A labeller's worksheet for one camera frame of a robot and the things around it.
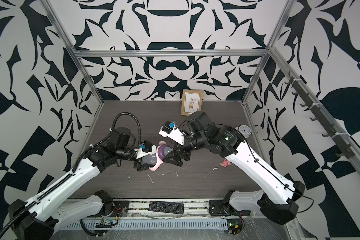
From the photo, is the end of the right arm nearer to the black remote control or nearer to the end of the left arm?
the end of the left arm

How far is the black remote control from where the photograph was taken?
0.74 m

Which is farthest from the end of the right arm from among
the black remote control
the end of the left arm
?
the black remote control
